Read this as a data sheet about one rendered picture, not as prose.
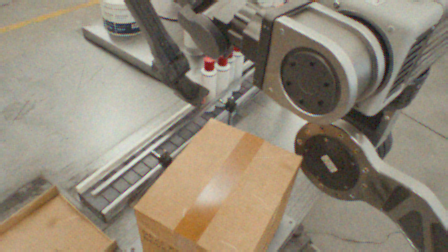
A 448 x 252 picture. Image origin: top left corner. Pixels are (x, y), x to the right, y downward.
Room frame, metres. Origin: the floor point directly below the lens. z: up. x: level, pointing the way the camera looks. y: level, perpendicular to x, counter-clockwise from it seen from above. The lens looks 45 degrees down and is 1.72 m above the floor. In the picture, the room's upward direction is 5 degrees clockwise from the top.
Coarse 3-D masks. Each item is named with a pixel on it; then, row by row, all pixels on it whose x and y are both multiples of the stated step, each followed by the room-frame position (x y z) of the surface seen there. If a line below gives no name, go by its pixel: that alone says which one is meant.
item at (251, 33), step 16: (304, 0) 0.47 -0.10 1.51; (240, 16) 0.47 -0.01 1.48; (256, 16) 0.46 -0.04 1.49; (272, 16) 0.42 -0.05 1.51; (240, 32) 0.46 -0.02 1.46; (256, 32) 0.44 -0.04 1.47; (240, 48) 0.47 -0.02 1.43; (256, 48) 0.43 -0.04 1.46; (256, 64) 0.42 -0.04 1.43; (256, 80) 0.42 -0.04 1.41
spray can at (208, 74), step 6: (204, 60) 0.93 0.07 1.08; (210, 60) 0.93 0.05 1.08; (204, 66) 0.93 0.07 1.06; (210, 66) 0.92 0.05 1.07; (204, 72) 0.92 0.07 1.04; (210, 72) 0.92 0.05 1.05; (216, 72) 0.93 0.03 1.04; (204, 78) 0.91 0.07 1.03; (210, 78) 0.91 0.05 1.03; (204, 84) 0.91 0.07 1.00; (210, 84) 0.91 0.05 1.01; (210, 90) 0.91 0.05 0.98; (210, 96) 0.91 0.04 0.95; (210, 108) 0.91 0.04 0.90
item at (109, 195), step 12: (252, 84) 1.09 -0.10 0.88; (240, 96) 1.01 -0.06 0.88; (216, 108) 0.94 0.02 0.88; (180, 120) 0.86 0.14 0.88; (204, 120) 0.87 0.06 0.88; (168, 132) 0.80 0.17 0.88; (180, 132) 0.81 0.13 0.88; (192, 132) 0.81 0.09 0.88; (168, 144) 0.75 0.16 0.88; (180, 144) 0.75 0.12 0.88; (132, 156) 0.69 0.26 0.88; (120, 168) 0.64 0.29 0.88; (144, 168) 0.65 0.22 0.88; (120, 180) 0.60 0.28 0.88; (132, 180) 0.60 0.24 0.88; (84, 192) 0.55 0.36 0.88; (108, 192) 0.55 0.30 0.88; (120, 192) 0.56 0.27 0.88; (96, 204) 0.51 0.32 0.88; (108, 204) 0.52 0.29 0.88
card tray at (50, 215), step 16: (48, 192) 0.55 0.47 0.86; (32, 208) 0.50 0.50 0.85; (48, 208) 0.52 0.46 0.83; (64, 208) 0.52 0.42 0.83; (0, 224) 0.44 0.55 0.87; (16, 224) 0.46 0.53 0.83; (32, 224) 0.46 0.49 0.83; (48, 224) 0.47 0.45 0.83; (64, 224) 0.47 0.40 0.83; (80, 224) 0.48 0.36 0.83; (0, 240) 0.41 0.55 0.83; (16, 240) 0.41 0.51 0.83; (32, 240) 0.42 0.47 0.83; (48, 240) 0.42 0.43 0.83; (64, 240) 0.43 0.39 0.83; (80, 240) 0.43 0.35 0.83; (96, 240) 0.43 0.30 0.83; (112, 240) 0.42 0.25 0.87
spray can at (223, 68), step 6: (222, 60) 0.95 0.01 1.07; (216, 66) 0.96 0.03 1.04; (222, 66) 0.95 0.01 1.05; (228, 66) 0.96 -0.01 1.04; (222, 72) 0.94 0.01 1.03; (228, 72) 0.95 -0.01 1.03; (216, 78) 0.95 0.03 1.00; (222, 78) 0.94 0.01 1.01; (228, 78) 0.96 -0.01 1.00; (216, 84) 0.95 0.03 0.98; (222, 84) 0.94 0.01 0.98; (216, 90) 0.95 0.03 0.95; (222, 90) 0.94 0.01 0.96
